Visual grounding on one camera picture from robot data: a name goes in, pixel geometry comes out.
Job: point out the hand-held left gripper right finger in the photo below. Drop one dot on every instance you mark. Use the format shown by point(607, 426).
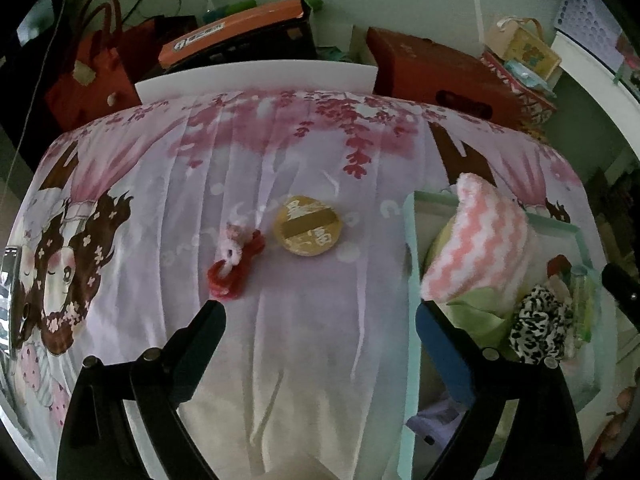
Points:
point(440, 355)

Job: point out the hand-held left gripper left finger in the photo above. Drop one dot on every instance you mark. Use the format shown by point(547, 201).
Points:
point(205, 330)

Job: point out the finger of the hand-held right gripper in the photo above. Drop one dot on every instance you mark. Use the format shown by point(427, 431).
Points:
point(620, 285)

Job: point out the light green cloth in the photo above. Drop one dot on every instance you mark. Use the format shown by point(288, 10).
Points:
point(475, 317)

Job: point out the purple cloth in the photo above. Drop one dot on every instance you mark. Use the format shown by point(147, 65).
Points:
point(435, 417)

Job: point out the pink plush with red yarn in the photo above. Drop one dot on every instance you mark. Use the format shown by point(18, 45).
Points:
point(235, 260)

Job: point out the leopard print scrunchie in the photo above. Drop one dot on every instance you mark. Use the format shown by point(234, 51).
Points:
point(540, 325)

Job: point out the teal storage box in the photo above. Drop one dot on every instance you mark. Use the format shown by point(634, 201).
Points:
point(587, 385)

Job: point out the pink white zigzag towel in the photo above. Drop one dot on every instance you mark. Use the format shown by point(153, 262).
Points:
point(475, 240)

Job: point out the green plush toy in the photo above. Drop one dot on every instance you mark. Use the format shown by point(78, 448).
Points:
point(585, 305)

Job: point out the printed blanket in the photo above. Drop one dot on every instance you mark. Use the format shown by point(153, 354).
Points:
point(300, 335)

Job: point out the smartphone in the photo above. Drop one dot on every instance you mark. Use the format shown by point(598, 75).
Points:
point(7, 300)

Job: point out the white shelf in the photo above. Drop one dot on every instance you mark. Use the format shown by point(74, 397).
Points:
point(600, 85)

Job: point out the red patterned gift box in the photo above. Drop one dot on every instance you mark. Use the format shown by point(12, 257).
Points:
point(530, 105)

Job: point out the small cardboard box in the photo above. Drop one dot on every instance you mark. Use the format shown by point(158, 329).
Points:
point(530, 50)

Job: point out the perforated purple bin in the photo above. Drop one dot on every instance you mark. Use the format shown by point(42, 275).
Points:
point(590, 20)

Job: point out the red paper bag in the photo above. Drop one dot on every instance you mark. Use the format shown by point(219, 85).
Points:
point(95, 85)

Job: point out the red brown box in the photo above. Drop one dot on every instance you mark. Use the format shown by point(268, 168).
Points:
point(430, 70)

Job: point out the orange black box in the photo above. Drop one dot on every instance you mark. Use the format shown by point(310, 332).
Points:
point(235, 25)

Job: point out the plastic bottle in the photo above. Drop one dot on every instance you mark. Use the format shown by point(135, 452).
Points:
point(208, 7)

